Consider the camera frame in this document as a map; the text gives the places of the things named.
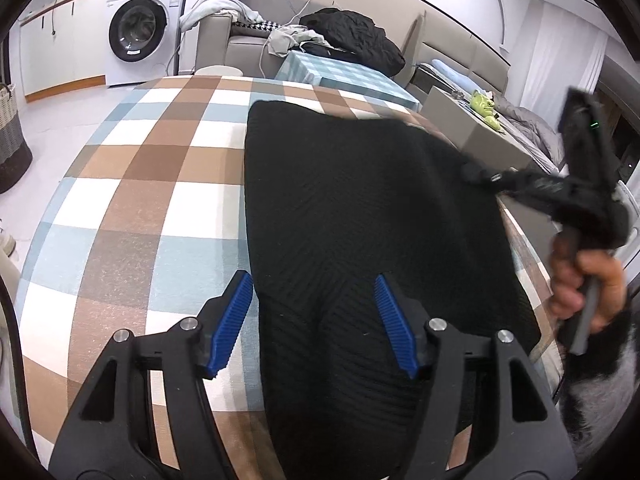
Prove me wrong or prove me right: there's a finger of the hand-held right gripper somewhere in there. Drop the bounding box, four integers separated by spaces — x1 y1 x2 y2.
457 160 506 193

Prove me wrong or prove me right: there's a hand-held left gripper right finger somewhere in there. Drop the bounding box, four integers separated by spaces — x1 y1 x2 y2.
374 274 581 480

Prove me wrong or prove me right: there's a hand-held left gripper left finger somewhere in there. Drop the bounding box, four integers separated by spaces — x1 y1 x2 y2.
47 270 255 480

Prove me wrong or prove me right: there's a black knit sweater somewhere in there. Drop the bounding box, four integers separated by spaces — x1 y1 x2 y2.
244 100 543 480

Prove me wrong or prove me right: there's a person's right forearm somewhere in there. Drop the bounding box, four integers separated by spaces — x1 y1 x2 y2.
552 310 640 467

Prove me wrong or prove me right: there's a person's right hand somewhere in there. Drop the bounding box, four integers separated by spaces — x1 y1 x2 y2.
547 232 628 336

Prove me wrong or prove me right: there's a grey bedside cabinet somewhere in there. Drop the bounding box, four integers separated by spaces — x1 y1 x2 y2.
422 85 533 171

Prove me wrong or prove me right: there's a grey quilt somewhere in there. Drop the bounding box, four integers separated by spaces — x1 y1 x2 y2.
487 92 568 171

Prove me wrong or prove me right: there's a green toy figure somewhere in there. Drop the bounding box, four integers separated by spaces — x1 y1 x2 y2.
470 90 504 133

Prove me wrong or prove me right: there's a blue pillow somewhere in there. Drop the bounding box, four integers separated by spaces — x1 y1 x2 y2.
431 59 476 92

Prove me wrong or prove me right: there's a grey padded headboard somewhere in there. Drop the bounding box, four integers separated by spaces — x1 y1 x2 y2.
410 10 512 96

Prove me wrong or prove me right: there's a white curtain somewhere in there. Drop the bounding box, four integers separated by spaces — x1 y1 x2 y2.
505 0 608 111

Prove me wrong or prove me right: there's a brown checked tablecloth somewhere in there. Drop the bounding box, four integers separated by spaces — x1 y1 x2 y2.
12 75 557 480

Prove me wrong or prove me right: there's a teal checked tablecloth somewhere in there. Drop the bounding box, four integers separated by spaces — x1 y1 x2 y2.
275 50 422 113

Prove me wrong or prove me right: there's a black jacket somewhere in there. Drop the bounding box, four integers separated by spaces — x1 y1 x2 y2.
299 7 407 73

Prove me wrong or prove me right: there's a light grey garment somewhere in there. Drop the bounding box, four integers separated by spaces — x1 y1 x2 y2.
265 27 326 57

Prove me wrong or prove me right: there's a white round stool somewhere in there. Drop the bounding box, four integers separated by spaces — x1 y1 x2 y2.
194 65 243 79

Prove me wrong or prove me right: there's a houndstooth cloth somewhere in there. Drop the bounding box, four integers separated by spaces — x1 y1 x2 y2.
240 17 283 32

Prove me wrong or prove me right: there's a grey sofa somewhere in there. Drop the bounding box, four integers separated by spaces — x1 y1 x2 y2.
192 0 311 81

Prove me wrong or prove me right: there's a wicker laundry basket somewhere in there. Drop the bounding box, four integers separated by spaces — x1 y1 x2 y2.
0 82 34 196

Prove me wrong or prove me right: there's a white washing machine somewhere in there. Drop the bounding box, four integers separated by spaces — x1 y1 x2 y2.
104 0 193 88

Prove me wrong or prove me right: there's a grey white hoodie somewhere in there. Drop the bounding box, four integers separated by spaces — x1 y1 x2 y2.
179 0 263 33

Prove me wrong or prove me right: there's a white kitchen cabinet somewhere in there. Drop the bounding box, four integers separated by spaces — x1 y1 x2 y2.
17 0 109 97

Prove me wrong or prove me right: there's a white charging cable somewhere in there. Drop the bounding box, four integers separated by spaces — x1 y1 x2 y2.
257 0 322 79

